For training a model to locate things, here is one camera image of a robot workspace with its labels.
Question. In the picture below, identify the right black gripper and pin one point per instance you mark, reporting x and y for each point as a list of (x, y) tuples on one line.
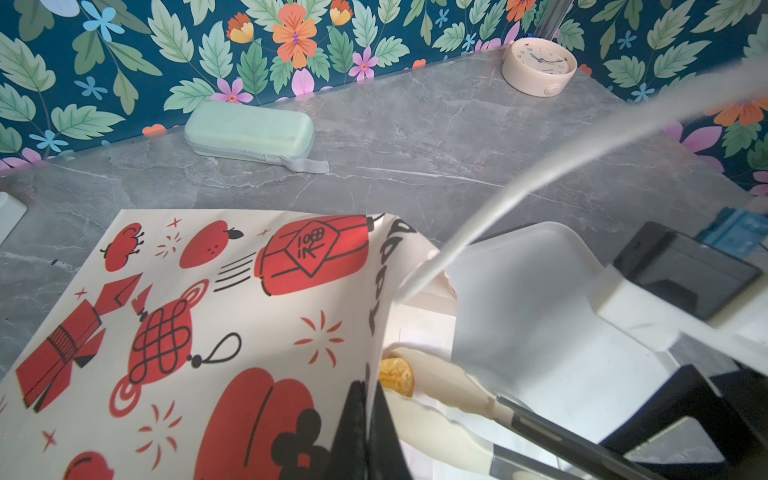
[(696, 427)]

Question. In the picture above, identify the red white paper bag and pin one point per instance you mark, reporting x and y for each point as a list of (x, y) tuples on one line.
[(174, 316)]

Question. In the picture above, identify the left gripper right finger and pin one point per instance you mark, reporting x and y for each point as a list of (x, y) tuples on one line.
[(385, 458)]

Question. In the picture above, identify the white flat box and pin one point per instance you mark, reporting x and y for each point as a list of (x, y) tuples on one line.
[(11, 212)]

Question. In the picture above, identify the white plastic tray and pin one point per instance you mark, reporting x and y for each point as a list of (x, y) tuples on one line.
[(526, 330)]

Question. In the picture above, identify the mint green glasses case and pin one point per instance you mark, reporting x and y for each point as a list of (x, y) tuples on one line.
[(254, 134)]

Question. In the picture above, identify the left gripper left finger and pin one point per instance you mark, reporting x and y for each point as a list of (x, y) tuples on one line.
[(348, 456)]

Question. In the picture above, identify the yellow fake croissant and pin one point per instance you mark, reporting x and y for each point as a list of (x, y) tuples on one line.
[(396, 374)]

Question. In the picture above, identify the steel tongs white tips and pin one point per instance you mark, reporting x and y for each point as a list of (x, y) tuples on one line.
[(432, 433)]

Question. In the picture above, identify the pink round alarm clock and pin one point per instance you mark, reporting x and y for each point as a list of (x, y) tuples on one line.
[(538, 67)]

